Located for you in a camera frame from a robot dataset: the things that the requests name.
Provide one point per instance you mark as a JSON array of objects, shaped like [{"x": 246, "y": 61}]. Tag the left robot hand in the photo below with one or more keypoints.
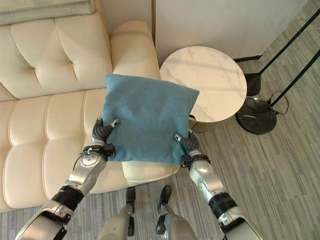
[{"x": 102, "y": 131}]

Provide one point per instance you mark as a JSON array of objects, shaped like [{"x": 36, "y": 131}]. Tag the right silver robot leg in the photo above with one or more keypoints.
[{"x": 171, "y": 217}]

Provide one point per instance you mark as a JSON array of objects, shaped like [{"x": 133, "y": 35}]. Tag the left silver robot leg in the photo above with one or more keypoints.
[{"x": 120, "y": 217}]

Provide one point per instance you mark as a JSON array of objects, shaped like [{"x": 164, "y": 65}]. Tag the black floor lamp pole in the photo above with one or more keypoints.
[{"x": 296, "y": 75}]

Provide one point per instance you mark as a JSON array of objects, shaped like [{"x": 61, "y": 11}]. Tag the black flat partition foot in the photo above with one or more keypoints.
[{"x": 247, "y": 58}]

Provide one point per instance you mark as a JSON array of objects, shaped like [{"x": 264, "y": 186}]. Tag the black round floor lamp base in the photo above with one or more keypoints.
[{"x": 257, "y": 116}]

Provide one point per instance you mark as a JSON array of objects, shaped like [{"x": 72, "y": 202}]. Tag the round white marble side table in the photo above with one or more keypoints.
[{"x": 203, "y": 86}]

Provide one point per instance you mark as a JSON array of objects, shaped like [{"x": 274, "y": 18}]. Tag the cream leather sofa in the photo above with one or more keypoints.
[{"x": 55, "y": 100}]

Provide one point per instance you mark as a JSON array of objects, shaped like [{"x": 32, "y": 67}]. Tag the blue square cushion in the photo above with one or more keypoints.
[{"x": 147, "y": 120}]

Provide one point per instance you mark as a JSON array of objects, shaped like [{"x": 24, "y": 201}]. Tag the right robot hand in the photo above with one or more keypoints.
[{"x": 188, "y": 143}]

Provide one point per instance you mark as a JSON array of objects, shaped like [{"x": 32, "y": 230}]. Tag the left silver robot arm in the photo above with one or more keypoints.
[{"x": 62, "y": 195}]

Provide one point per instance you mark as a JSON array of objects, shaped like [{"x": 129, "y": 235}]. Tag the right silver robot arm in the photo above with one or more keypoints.
[{"x": 217, "y": 197}]

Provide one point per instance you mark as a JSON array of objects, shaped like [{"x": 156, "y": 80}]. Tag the black thin stand pole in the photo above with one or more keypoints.
[{"x": 290, "y": 40}]

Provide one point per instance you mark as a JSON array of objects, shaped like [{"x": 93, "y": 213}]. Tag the silver robot leg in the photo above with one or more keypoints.
[
  {"x": 120, "y": 217},
  {"x": 171, "y": 217}
]

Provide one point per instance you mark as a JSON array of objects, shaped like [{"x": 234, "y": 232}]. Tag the pale green cushion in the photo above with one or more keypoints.
[{"x": 46, "y": 11}]

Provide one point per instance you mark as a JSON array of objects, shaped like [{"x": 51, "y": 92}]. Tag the black square stand base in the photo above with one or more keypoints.
[{"x": 253, "y": 83}]

